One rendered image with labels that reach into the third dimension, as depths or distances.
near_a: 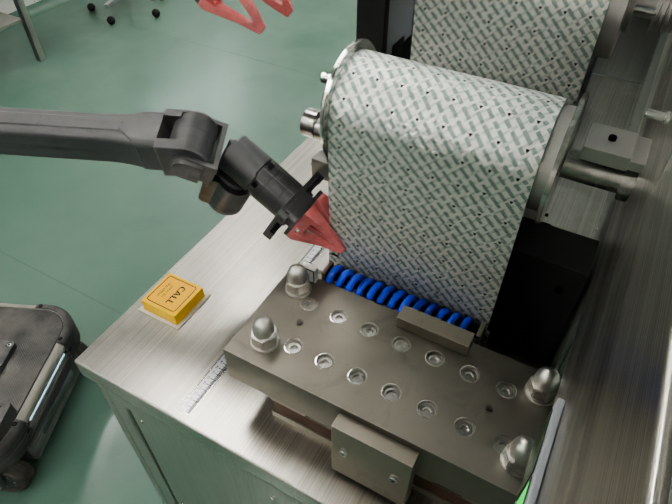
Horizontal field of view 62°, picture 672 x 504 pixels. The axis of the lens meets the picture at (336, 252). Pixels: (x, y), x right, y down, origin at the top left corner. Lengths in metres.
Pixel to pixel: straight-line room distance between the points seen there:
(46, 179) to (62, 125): 2.15
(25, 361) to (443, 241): 1.43
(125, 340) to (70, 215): 1.80
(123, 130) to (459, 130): 0.42
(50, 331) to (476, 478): 1.50
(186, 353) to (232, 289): 0.14
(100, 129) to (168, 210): 1.79
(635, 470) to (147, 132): 0.66
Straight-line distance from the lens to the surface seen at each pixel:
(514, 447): 0.62
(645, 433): 0.22
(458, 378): 0.69
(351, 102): 0.64
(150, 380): 0.87
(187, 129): 0.75
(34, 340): 1.91
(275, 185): 0.74
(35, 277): 2.47
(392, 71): 0.64
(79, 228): 2.61
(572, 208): 1.17
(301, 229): 0.77
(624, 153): 0.61
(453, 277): 0.71
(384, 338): 0.71
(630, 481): 0.22
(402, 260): 0.73
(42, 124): 0.82
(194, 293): 0.92
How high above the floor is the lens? 1.60
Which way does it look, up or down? 45 degrees down
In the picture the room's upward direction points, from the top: straight up
